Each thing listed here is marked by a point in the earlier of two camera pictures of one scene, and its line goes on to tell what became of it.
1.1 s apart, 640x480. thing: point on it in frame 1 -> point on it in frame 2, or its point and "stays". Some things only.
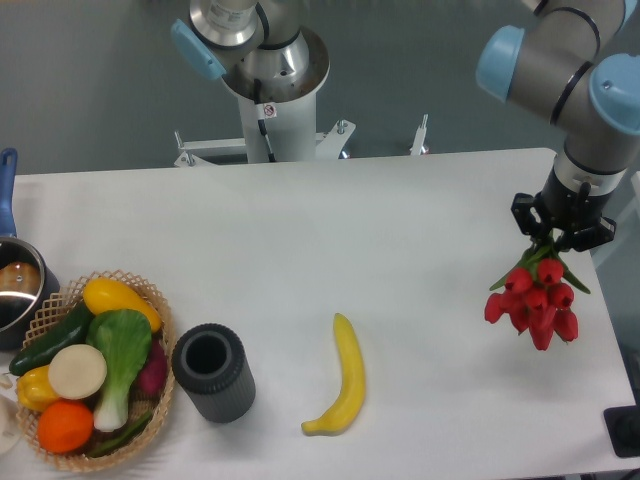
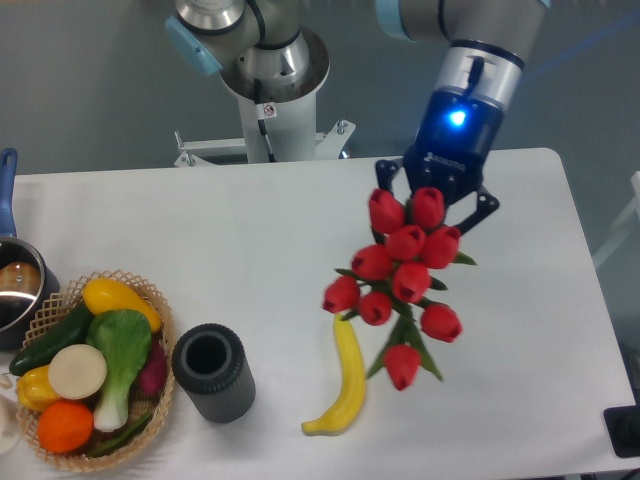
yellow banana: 348,405 stays
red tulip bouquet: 536,294 -> 390,280
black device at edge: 623,426 stays
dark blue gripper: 565,207 -> 454,136
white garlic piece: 5,381 stays
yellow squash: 107,294 stays
